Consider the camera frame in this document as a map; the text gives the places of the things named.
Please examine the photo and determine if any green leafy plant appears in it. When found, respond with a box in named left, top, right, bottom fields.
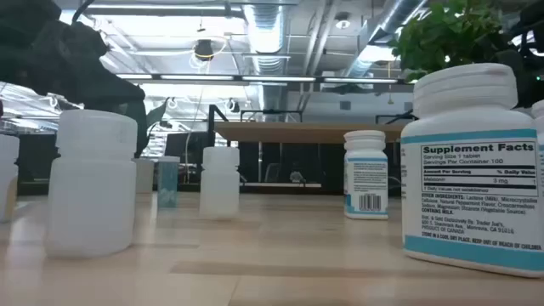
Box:
left=387, top=0, right=513, bottom=84

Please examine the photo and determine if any white round plant pot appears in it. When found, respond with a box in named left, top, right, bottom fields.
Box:
left=134, top=157, right=156, bottom=195

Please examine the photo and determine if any black office partition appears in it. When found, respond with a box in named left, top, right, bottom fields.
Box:
left=16, top=133, right=59, bottom=195

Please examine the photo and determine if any black ceiling-hung device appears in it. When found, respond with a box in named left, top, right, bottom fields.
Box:
left=193, top=38, right=216, bottom=63

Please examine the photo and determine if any translucent white plastic bottle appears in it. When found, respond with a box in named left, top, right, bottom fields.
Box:
left=199, top=146, right=241, bottom=220
left=0, top=133, right=20, bottom=224
left=45, top=109, right=139, bottom=259

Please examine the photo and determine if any long ceiling light bar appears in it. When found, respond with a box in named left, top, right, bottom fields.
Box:
left=115, top=73, right=400, bottom=85

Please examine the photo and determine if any silver ventilation duct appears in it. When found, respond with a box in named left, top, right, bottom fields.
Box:
left=244, top=0, right=286, bottom=111

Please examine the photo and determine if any white labelled supplement bottle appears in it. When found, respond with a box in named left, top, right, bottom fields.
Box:
left=530, top=99, right=544, bottom=171
left=399, top=62, right=544, bottom=279
left=343, top=129, right=389, bottom=221

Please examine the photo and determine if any dark background monitor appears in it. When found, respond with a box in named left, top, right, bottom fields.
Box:
left=164, top=132, right=205, bottom=167

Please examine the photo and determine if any dark green snake plant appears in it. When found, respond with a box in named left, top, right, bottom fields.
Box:
left=125, top=96, right=170, bottom=159

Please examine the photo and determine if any teal vial with white cap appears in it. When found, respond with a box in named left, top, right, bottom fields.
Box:
left=156, top=156, right=181, bottom=209

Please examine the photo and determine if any wooden shelf with black legs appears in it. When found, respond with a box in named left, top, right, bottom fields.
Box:
left=207, top=104, right=417, bottom=199

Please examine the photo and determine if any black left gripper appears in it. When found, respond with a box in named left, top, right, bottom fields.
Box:
left=16, top=16, right=147, bottom=113

